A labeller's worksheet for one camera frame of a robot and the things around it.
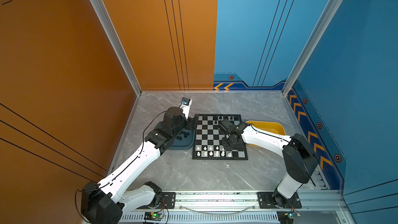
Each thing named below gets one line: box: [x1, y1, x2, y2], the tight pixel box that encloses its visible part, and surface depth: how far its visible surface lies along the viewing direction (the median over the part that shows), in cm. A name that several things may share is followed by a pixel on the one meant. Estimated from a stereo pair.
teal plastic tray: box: [166, 128, 196, 151], surface depth 96 cm
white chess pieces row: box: [196, 145, 232, 158], surface depth 88 cm
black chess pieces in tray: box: [176, 130, 190, 141], surface depth 98 cm
